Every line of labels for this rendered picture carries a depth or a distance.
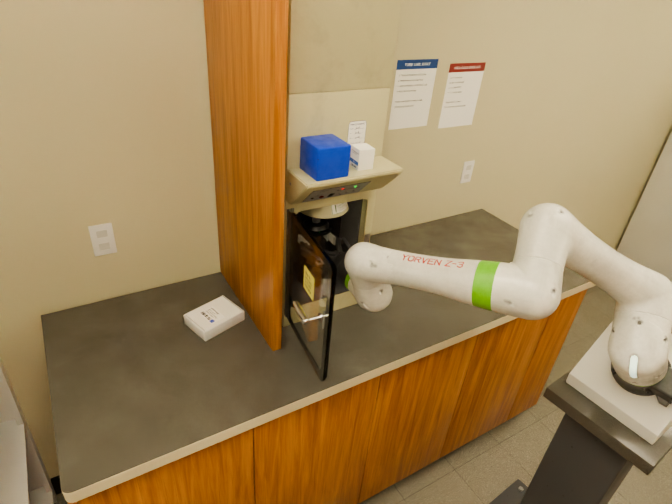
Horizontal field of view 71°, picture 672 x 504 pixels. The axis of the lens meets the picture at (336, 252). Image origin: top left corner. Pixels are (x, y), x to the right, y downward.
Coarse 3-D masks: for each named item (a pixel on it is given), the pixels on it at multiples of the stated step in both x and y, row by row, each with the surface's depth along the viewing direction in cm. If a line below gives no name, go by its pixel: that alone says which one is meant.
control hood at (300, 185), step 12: (384, 168) 135; (396, 168) 136; (288, 180) 130; (300, 180) 124; (312, 180) 124; (324, 180) 125; (336, 180) 126; (348, 180) 128; (360, 180) 131; (372, 180) 135; (384, 180) 139; (288, 192) 132; (300, 192) 125
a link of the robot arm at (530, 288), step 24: (480, 264) 110; (504, 264) 108; (528, 264) 105; (552, 264) 104; (480, 288) 107; (504, 288) 104; (528, 288) 102; (552, 288) 102; (504, 312) 107; (528, 312) 103; (552, 312) 104
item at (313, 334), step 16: (304, 240) 127; (304, 256) 129; (320, 256) 118; (320, 272) 120; (304, 288) 134; (320, 288) 122; (304, 304) 136; (320, 304) 123; (304, 336) 141; (320, 336) 128; (320, 352) 130; (320, 368) 132
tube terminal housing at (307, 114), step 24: (288, 96) 119; (312, 96) 122; (336, 96) 126; (360, 96) 130; (384, 96) 134; (288, 120) 122; (312, 120) 126; (336, 120) 130; (360, 120) 134; (384, 120) 138; (288, 144) 126; (288, 168) 129; (360, 192) 147; (360, 240) 162
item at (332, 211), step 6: (336, 204) 148; (342, 204) 150; (306, 210) 148; (312, 210) 147; (318, 210) 147; (324, 210) 147; (330, 210) 148; (336, 210) 149; (342, 210) 150; (312, 216) 148; (318, 216) 147; (324, 216) 147; (330, 216) 148; (336, 216) 149
